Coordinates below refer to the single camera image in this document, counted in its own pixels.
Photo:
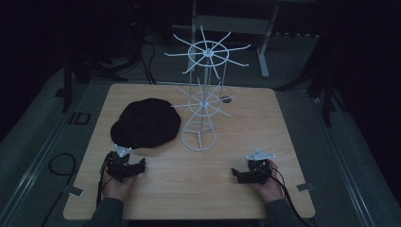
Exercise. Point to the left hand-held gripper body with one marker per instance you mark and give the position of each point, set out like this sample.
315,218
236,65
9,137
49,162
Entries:
119,164

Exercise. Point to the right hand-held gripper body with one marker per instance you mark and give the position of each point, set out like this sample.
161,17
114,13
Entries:
258,168

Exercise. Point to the black rectangular floor frame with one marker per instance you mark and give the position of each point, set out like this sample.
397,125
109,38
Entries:
80,118

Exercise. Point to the grey tape piece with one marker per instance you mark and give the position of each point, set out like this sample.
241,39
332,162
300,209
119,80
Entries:
74,190
305,187

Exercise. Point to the person's left hand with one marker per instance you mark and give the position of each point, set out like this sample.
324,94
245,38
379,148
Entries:
115,187

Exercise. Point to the round grey table grommet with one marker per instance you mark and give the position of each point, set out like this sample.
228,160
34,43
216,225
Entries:
226,99

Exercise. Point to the person's right hand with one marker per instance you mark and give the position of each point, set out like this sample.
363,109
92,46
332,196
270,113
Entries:
271,189

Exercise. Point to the black stand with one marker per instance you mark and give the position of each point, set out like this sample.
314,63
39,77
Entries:
324,82
82,66

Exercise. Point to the black hat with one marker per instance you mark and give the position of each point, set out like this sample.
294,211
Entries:
146,123

